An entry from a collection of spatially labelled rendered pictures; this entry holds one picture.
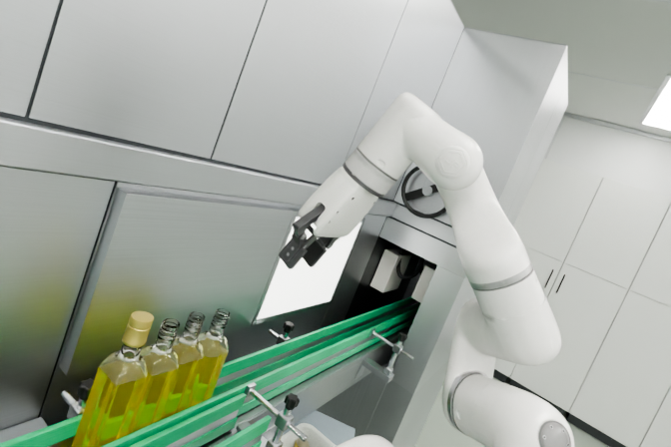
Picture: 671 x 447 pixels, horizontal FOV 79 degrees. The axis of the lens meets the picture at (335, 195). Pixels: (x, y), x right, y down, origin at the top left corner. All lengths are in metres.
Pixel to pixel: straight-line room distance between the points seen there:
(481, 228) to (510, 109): 1.05
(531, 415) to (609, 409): 3.95
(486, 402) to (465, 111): 1.22
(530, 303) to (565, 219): 3.73
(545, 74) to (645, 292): 2.99
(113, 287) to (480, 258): 0.61
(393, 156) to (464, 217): 0.16
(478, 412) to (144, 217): 0.60
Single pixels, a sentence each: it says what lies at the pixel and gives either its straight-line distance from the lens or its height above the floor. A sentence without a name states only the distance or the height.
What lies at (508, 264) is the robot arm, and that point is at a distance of 0.57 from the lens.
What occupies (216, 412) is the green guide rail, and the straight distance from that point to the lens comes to 0.91.
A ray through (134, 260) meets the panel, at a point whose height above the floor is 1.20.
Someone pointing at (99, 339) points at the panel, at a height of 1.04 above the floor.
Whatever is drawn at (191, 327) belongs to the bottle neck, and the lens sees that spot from 0.80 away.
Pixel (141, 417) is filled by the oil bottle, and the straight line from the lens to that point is 0.82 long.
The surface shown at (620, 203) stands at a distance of 4.33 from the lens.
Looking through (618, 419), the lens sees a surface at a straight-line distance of 4.56.
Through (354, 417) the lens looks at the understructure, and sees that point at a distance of 1.89.
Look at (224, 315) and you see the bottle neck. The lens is 0.83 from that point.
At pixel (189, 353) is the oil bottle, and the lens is 0.81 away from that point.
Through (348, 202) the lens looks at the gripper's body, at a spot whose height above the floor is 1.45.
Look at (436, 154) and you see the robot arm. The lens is 0.53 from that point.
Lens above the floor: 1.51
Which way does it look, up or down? 6 degrees down
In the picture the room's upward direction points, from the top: 21 degrees clockwise
